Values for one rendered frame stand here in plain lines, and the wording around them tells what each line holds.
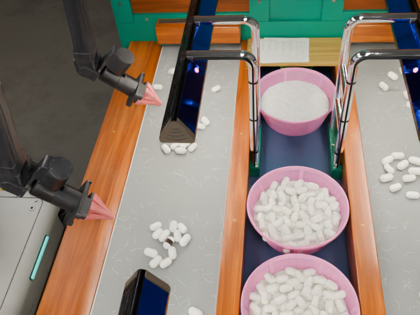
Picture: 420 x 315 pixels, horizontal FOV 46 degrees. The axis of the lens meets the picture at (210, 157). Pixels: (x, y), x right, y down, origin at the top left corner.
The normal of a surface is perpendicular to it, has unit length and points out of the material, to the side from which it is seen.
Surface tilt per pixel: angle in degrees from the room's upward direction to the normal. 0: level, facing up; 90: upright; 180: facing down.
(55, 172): 41
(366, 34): 90
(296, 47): 0
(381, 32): 90
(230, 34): 90
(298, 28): 90
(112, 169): 0
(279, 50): 0
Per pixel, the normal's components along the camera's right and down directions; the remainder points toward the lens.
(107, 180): -0.08, -0.66
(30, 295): 0.99, 0.02
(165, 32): -0.10, 0.75
